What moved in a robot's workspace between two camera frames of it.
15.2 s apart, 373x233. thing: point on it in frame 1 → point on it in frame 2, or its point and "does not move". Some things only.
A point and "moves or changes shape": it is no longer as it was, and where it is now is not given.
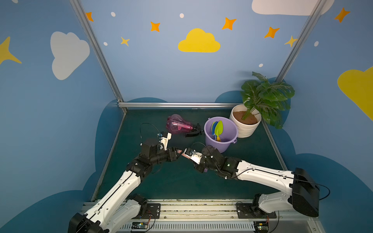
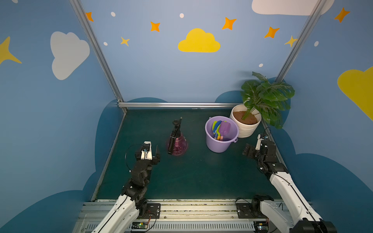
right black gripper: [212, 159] → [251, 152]
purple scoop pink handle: [179, 151] → [225, 129]
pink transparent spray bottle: [176, 124] → [178, 144]
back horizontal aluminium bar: [178, 104] does not move
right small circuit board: [261, 225] does not move
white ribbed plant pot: [247, 128] does not move
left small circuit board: [139, 225] does not move
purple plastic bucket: [228, 135] does not move
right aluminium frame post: [312, 19] does not move
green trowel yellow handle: [218, 130] moves or changes shape
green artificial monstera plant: [269, 99] does not move
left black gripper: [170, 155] → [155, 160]
